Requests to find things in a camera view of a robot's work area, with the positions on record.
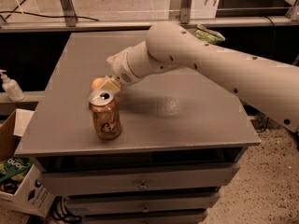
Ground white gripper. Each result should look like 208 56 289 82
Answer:
97 46 144 93

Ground orange fruit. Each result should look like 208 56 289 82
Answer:
91 77 102 91

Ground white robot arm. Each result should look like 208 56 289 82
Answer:
107 21 299 133

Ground opened gold soda can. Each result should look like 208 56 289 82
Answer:
88 89 121 140

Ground grey drawer cabinet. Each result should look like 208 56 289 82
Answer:
16 31 260 224

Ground white pump bottle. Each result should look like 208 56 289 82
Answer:
0 69 25 102

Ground green chip bag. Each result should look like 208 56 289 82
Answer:
192 24 225 45

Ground round drawer knob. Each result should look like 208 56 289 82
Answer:
138 180 149 191

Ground cardboard box with packets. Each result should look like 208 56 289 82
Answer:
0 109 55 217

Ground grey metal railing frame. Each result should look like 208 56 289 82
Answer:
1 0 298 32

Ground black cable on floor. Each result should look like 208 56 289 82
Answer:
0 0 101 24

